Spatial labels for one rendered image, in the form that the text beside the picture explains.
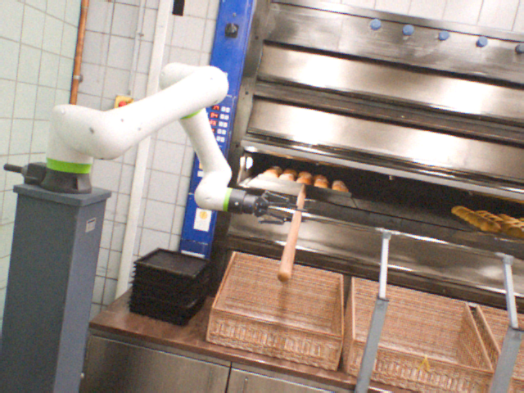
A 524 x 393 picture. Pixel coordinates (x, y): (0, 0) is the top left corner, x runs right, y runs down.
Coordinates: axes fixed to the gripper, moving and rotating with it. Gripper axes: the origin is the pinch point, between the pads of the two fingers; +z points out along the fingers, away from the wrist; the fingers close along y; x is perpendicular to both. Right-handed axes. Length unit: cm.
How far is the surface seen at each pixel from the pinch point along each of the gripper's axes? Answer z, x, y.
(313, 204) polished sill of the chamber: 6, -55, 3
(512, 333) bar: 84, 5, 26
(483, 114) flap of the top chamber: 72, -51, -53
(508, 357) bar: 85, 5, 35
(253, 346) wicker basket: -7, -6, 59
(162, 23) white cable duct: -82, -53, -69
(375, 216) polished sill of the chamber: 37, -55, 3
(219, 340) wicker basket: -21, -6, 59
